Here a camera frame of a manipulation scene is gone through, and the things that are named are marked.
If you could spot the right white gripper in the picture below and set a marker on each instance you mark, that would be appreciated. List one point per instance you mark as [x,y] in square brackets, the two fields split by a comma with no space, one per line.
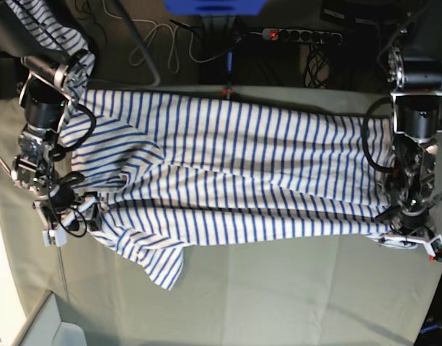
[76,220]

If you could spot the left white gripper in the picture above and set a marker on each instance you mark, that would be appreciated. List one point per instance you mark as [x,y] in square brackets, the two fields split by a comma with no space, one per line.
[410,230]

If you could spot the blue white striped t-shirt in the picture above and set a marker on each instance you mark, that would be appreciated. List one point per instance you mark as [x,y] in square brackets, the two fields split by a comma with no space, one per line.
[173,171]

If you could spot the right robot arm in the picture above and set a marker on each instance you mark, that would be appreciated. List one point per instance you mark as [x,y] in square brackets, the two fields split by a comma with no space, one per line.
[59,62]

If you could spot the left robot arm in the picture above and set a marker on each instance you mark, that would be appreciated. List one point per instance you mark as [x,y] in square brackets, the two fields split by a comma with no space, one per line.
[414,61]

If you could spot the green table cloth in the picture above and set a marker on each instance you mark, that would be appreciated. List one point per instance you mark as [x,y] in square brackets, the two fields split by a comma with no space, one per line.
[332,290]

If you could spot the red black centre clamp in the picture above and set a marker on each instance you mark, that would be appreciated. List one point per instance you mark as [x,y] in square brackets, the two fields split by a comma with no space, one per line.
[228,91]

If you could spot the blue box overhead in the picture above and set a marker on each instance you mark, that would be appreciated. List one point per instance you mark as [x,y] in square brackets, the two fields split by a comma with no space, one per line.
[214,7]

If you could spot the black power strip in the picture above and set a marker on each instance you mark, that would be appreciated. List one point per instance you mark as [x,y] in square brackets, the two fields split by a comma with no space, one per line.
[303,36]

